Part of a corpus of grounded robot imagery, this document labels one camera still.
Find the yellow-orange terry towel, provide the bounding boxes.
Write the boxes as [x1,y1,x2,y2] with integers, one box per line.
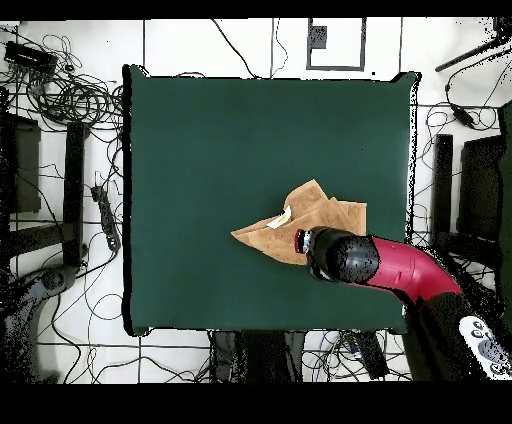
[230,178,368,267]

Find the black flat panel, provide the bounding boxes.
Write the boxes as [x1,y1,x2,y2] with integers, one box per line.
[0,113,42,215]
[457,134,506,241]

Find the dark green table cloth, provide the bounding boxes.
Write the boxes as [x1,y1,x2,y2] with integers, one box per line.
[122,63,421,337]

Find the black stand bar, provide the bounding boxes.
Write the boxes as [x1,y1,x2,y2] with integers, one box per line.
[433,133,454,235]
[6,120,89,268]

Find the black power strip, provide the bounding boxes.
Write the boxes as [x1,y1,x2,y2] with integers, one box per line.
[90,184,122,252]

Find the small gray square plate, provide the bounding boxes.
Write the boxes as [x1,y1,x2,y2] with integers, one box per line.
[309,25,329,50]

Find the black power adapter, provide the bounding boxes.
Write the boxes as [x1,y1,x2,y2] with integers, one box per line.
[450,104,478,130]

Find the gray chair base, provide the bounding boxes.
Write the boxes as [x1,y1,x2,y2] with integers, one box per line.
[0,263,78,383]

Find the black tripod leg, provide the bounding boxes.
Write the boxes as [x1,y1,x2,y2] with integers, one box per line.
[434,17,512,74]

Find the black box device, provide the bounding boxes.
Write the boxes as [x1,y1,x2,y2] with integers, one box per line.
[3,40,60,76]

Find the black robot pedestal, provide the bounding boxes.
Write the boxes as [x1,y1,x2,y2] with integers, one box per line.
[209,330,307,383]

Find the tangled black cables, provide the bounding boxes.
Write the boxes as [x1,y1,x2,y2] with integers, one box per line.
[0,23,125,135]
[303,330,411,381]

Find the gray square frame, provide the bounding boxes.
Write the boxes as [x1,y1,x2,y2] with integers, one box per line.
[306,17,368,73]

